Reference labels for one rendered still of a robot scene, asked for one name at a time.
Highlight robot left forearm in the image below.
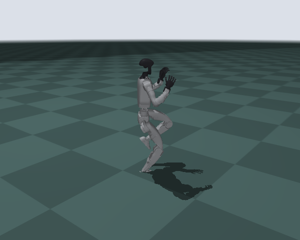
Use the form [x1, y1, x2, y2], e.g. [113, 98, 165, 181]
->
[153, 80, 163, 90]

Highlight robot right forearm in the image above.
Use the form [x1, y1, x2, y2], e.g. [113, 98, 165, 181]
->
[155, 88, 170, 104]

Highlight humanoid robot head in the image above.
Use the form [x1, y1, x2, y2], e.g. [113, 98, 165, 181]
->
[139, 58, 154, 80]

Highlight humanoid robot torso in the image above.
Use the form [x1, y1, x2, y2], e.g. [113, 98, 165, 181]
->
[137, 76, 153, 126]

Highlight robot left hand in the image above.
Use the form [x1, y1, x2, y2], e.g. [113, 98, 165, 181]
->
[157, 67, 170, 84]

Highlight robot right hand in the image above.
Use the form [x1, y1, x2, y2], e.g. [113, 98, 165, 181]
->
[163, 75, 176, 92]

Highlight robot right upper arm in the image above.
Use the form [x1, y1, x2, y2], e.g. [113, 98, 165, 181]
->
[142, 81, 160, 107]

